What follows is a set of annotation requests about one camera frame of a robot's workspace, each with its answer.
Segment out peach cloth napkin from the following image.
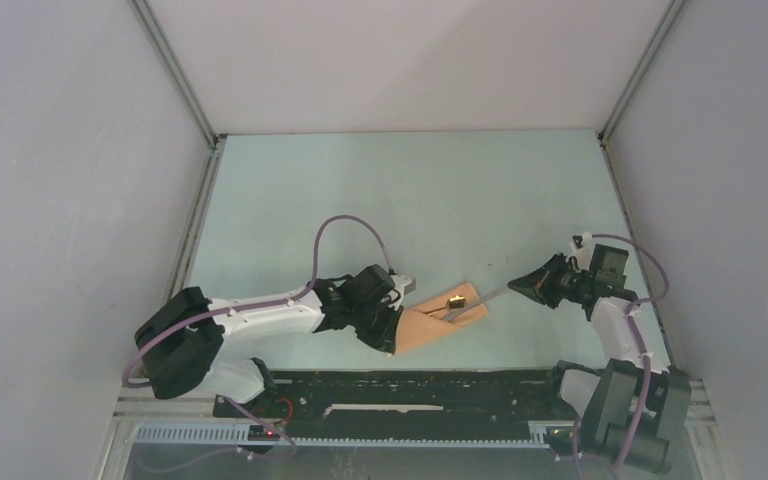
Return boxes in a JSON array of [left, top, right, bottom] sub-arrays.
[[393, 282, 480, 355]]

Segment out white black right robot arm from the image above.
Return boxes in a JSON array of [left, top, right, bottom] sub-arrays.
[[507, 245, 691, 474]]

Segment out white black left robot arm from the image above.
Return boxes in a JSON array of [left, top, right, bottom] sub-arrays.
[[122, 265, 415, 417]]

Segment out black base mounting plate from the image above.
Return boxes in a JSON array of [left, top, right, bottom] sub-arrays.
[[244, 369, 575, 442]]

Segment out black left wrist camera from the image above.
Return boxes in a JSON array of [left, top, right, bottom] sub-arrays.
[[347, 264, 416, 309]]

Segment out aluminium frame rail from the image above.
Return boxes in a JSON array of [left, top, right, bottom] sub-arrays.
[[686, 380, 716, 425]]

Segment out white toothed cable duct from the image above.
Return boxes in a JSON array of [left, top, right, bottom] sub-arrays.
[[133, 423, 551, 450]]

